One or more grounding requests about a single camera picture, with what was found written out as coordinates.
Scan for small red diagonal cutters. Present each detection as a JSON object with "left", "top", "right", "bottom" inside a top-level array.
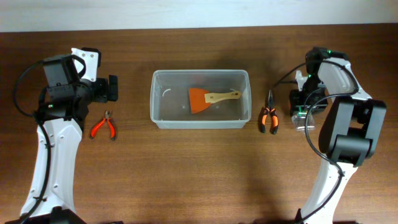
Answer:
[{"left": 90, "top": 111, "right": 116, "bottom": 141}]

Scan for clear case of screwdrivers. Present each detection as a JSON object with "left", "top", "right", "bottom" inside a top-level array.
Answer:
[{"left": 291, "top": 112, "right": 315, "bottom": 132}]

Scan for orange black needle-nose pliers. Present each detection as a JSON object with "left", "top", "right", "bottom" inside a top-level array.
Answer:
[{"left": 260, "top": 90, "right": 279, "bottom": 134}]

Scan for orange scraper wooden handle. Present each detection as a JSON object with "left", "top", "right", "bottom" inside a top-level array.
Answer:
[{"left": 188, "top": 88, "right": 241, "bottom": 114}]

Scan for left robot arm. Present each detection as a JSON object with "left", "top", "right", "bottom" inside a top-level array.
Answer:
[{"left": 15, "top": 47, "right": 118, "bottom": 223}]

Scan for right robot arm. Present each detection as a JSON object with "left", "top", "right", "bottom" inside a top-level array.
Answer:
[{"left": 289, "top": 47, "right": 387, "bottom": 223}]

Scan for clear plastic container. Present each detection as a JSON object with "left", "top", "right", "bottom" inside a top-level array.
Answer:
[{"left": 150, "top": 70, "right": 252, "bottom": 129}]

